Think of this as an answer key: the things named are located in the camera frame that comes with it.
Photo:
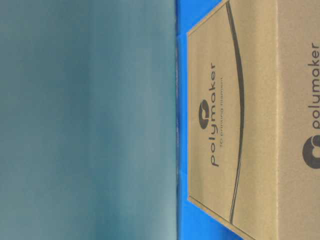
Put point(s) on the brown Polymaker cardboard box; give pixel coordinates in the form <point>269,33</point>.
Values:
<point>254,117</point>

